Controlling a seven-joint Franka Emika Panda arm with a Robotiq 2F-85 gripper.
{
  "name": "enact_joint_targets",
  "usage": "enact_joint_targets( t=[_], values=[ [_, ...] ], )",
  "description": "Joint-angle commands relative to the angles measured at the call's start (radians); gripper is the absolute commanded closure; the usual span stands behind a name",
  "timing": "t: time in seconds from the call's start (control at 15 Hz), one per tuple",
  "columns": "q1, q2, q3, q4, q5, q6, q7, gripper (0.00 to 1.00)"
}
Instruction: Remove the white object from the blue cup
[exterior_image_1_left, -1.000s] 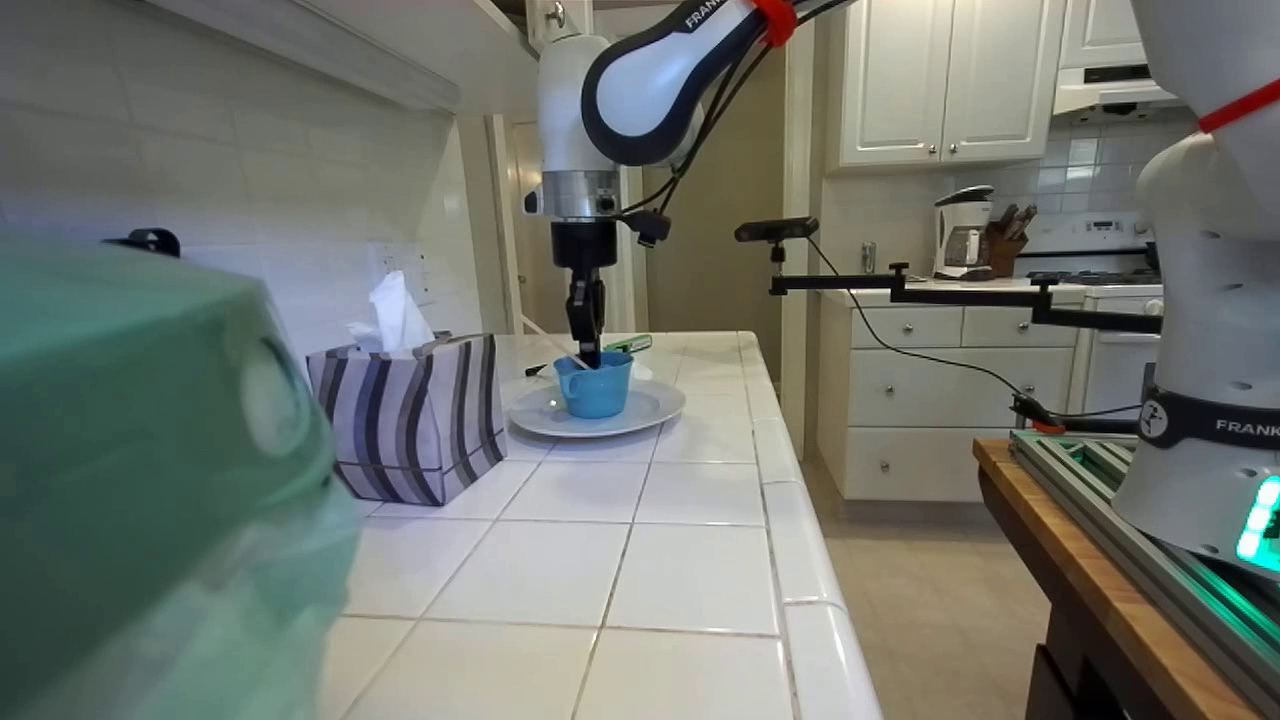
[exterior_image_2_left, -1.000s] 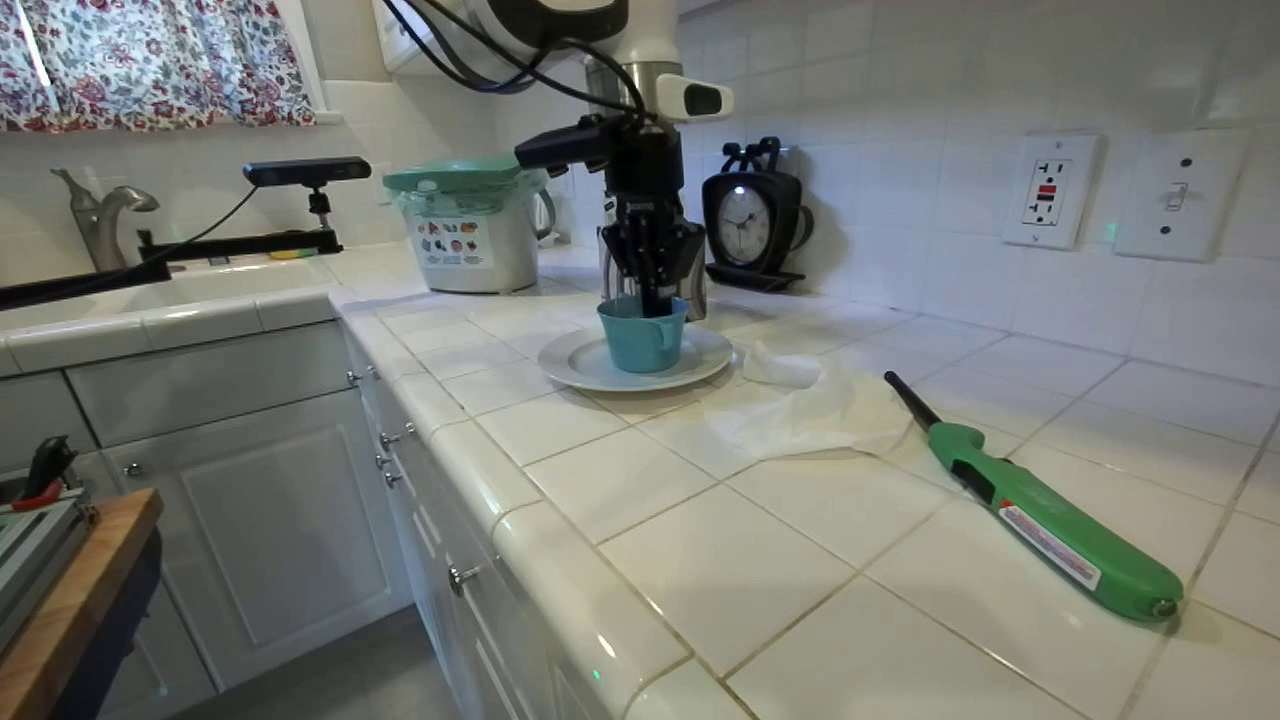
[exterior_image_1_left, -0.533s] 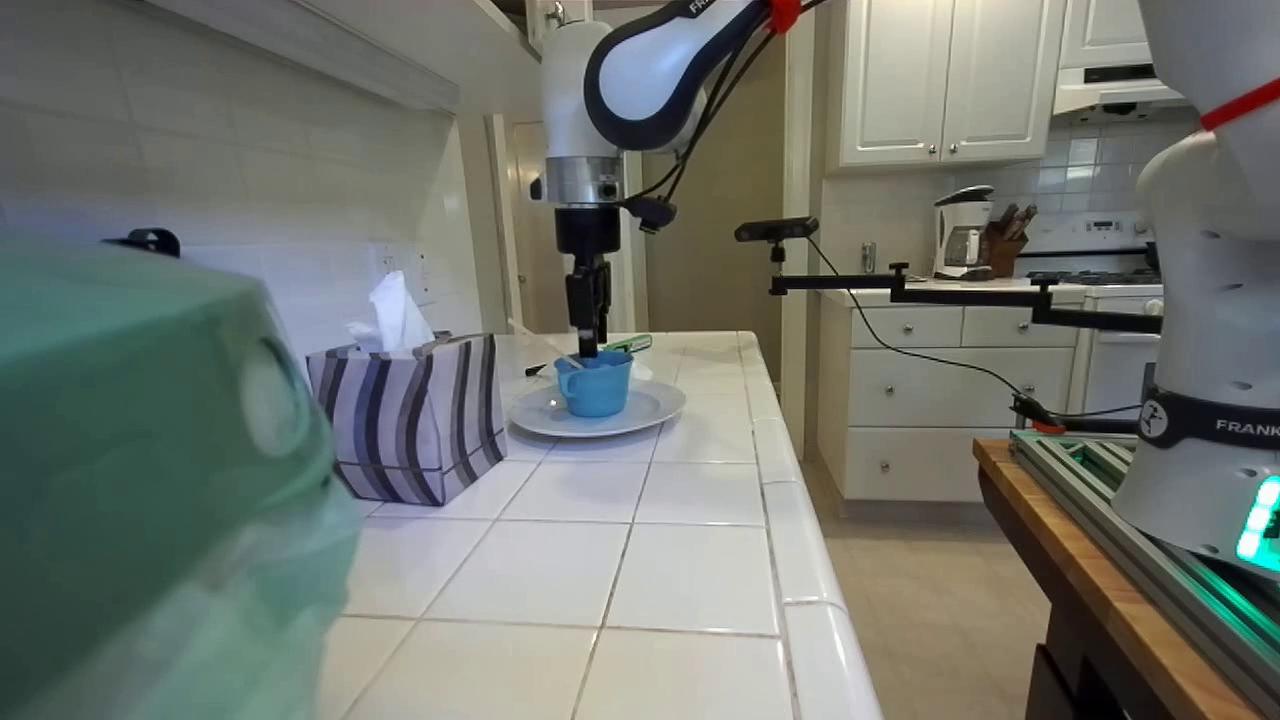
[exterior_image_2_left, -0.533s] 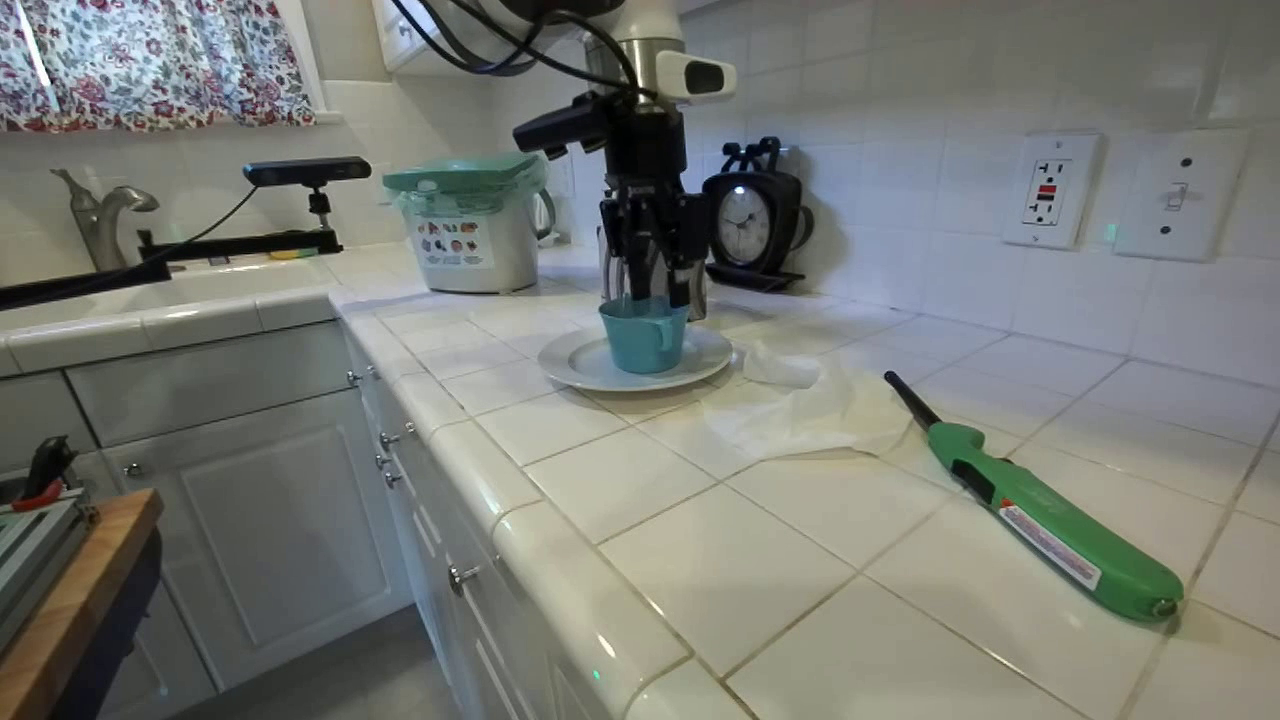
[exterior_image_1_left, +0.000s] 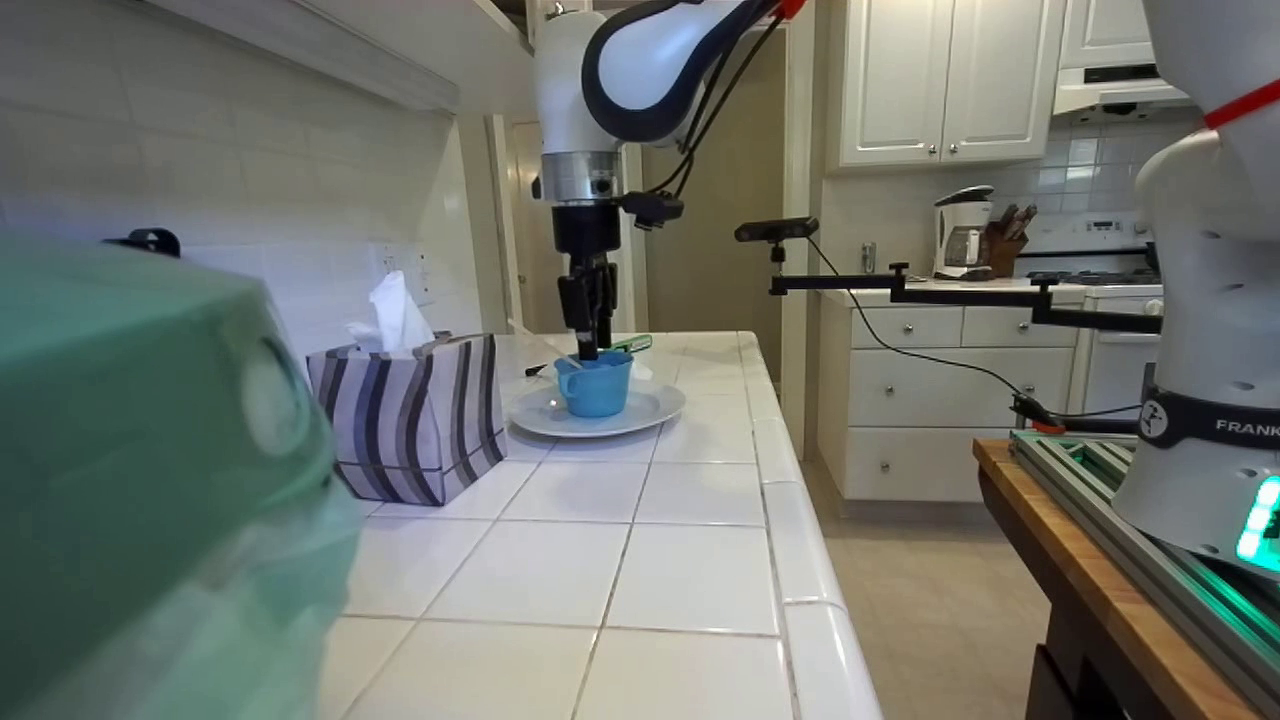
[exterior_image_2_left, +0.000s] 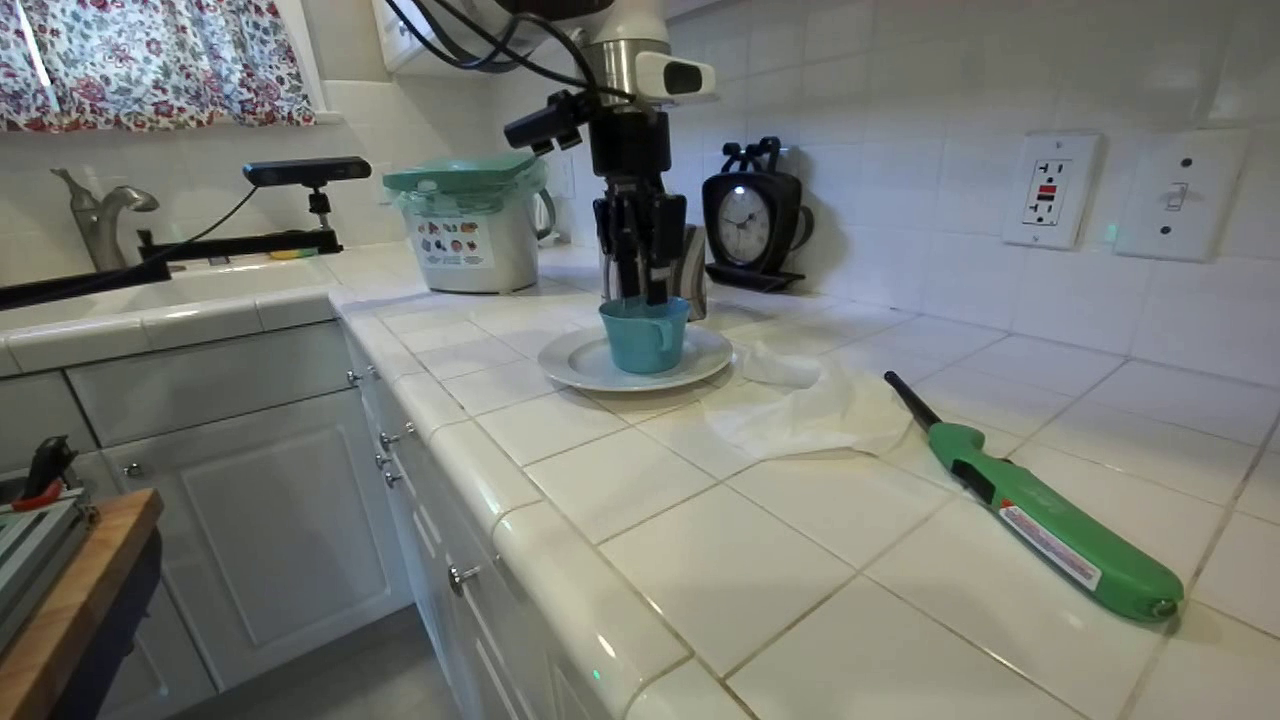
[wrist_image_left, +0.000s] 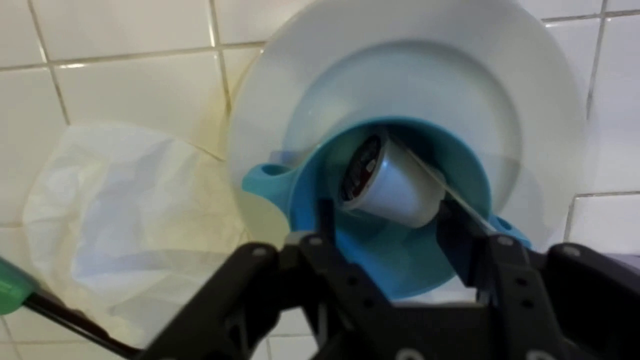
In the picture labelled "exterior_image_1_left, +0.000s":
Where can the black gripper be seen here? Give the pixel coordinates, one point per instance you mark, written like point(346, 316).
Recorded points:
point(591, 272)

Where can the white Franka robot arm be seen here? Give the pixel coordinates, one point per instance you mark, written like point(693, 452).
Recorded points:
point(566, 83)

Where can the blue cup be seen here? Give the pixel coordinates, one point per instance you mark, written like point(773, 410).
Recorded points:
point(599, 387)

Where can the white round plate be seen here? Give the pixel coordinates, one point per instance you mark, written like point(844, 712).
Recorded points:
point(592, 426)

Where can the white tissue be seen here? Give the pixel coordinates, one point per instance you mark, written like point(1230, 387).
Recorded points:
point(399, 313)

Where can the striped tissue box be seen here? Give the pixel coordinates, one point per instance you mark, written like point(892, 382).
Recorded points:
point(405, 420)

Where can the white lower drawer cabinet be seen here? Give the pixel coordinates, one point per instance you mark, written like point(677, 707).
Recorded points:
point(935, 402)

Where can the white cabinet above counter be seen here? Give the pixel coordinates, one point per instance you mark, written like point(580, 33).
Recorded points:
point(401, 47)

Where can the white coffee maker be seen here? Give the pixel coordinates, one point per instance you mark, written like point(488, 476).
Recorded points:
point(960, 234)

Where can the wooden knife block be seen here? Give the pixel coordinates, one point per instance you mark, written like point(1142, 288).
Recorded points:
point(1005, 241)

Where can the small black knob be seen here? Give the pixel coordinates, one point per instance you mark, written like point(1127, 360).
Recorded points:
point(150, 241)

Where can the green translucent plastic container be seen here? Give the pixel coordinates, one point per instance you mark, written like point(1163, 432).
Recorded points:
point(134, 466)

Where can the white stove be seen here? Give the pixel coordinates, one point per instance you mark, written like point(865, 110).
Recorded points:
point(1087, 265)

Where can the wooden table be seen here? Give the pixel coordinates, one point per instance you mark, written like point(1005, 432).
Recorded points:
point(1066, 560)

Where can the white range hood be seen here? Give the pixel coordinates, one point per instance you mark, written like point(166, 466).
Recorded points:
point(1121, 93)

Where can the white cabinet above hood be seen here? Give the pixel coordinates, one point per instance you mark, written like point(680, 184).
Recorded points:
point(1105, 25)

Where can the black external camera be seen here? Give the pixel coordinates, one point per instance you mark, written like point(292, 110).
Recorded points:
point(779, 230)

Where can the wall power outlet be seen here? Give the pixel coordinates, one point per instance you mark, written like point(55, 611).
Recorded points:
point(870, 254)

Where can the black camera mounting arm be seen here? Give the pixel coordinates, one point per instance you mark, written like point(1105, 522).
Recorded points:
point(960, 288)

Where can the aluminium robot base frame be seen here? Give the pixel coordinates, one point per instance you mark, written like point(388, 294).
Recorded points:
point(1147, 560)

